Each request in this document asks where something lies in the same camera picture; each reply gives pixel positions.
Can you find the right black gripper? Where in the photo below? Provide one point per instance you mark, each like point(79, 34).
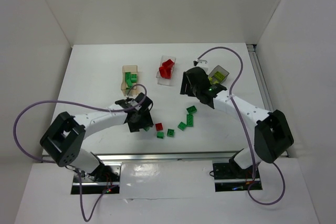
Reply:
point(185, 84)

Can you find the aluminium right rail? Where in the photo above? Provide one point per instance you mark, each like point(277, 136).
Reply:
point(262, 82)

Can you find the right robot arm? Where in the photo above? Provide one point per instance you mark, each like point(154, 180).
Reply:
point(248, 115)

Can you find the aluminium front rail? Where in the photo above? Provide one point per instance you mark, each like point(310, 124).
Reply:
point(165, 156)

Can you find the green lego with holes bottom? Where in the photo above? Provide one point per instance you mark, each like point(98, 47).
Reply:
point(170, 132)

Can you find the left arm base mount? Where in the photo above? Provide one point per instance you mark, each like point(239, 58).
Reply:
point(105, 179)

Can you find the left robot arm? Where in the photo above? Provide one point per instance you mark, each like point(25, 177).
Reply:
point(63, 139)

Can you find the dark smoked plastic container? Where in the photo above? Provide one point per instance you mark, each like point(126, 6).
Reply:
point(211, 77)

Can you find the green lego with holes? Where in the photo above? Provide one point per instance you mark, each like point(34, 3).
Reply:
point(191, 109)
point(170, 132)

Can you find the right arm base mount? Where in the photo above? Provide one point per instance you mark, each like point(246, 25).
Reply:
point(238, 180)

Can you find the clear plastic container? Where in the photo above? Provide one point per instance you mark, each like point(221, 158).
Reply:
point(160, 80)

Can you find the green long lego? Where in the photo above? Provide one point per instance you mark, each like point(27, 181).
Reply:
point(189, 120)
point(128, 82)

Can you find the aluminium rail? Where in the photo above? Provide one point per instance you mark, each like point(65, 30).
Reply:
point(262, 82)
point(165, 156)

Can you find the green small lego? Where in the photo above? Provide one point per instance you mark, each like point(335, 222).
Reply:
point(134, 78)
point(182, 126)
point(160, 134)

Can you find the red small lego brick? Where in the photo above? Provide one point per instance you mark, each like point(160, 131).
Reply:
point(159, 126)

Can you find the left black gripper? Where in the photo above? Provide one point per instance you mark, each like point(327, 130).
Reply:
point(142, 124)

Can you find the green small lego bottom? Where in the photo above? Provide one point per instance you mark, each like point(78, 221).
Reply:
point(160, 134)

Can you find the green lego with holes right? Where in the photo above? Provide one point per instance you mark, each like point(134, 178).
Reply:
point(191, 109)

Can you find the wooden box container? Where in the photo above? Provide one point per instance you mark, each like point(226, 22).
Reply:
point(134, 90)

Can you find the yellow-green long lego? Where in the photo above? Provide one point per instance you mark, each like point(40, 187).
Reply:
point(219, 76)

